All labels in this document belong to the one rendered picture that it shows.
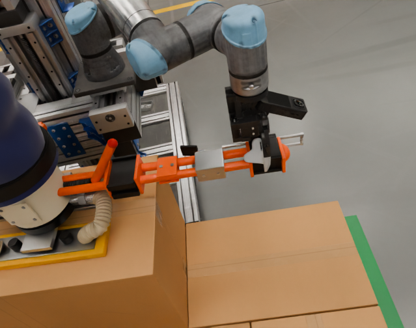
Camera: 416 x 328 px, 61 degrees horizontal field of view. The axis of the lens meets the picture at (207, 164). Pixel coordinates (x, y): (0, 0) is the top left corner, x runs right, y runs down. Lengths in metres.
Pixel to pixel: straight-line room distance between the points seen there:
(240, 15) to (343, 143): 1.85
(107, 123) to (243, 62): 0.76
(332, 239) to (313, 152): 1.08
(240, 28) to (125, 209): 0.60
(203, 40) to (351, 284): 0.91
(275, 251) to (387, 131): 1.45
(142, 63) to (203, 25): 0.14
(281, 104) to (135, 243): 0.50
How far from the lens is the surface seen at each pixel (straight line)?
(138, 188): 0.87
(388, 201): 2.16
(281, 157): 0.82
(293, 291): 1.25
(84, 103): 1.45
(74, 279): 0.96
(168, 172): 0.85
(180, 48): 0.68
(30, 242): 1.02
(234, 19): 0.63
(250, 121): 0.74
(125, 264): 0.92
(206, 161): 0.85
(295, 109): 0.76
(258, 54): 0.65
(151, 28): 0.69
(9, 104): 0.81
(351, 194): 2.15
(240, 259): 1.30
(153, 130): 2.36
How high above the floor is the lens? 1.70
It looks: 47 degrees down
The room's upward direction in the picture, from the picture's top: 14 degrees counter-clockwise
